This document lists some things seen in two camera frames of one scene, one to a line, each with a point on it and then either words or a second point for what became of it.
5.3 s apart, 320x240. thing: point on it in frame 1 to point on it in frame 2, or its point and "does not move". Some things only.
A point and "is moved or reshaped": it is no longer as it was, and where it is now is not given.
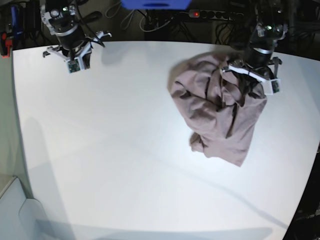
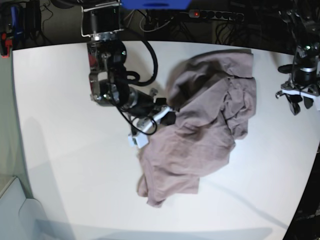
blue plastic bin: [156, 4] does not move
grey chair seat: [22, 218] does not move
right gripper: [266, 73] to [293, 91]
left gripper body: [78, 58] to [140, 106]
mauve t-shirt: [225, 109] is moved or reshaped
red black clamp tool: [5, 44] does not move
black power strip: [212, 14] does not move
